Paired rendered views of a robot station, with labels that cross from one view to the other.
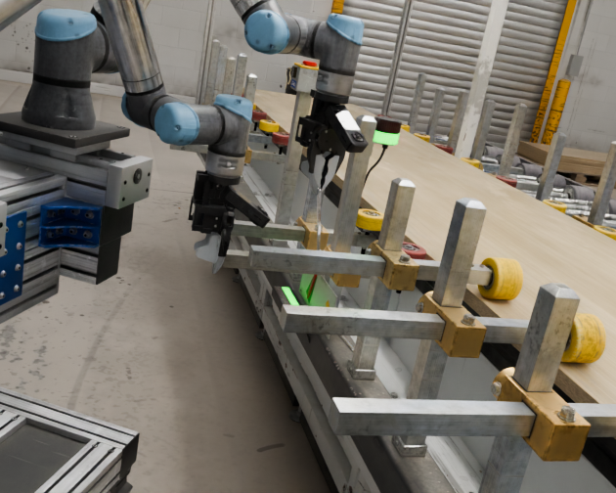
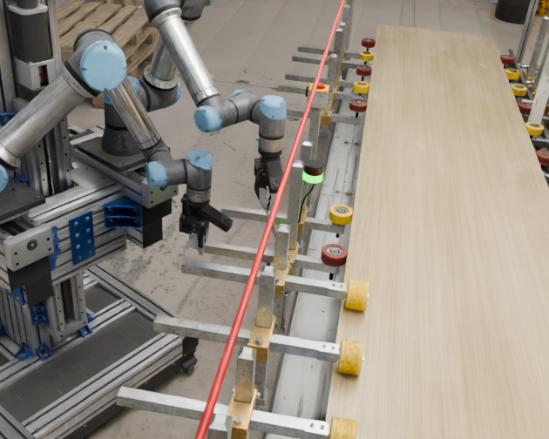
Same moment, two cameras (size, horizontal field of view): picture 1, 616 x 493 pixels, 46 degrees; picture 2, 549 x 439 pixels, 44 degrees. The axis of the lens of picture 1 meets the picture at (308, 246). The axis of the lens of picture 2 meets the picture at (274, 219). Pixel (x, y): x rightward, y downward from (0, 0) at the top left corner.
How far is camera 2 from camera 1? 1.08 m
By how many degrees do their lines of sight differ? 27
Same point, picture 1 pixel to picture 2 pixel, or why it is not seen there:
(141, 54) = (138, 129)
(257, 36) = (199, 124)
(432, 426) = (167, 410)
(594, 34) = not seen: outside the picture
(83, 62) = not seen: hidden behind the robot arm
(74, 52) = not seen: hidden behind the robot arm
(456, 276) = (262, 311)
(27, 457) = (127, 334)
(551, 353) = (244, 384)
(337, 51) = (264, 124)
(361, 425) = (129, 402)
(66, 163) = (122, 177)
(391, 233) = (276, 259)
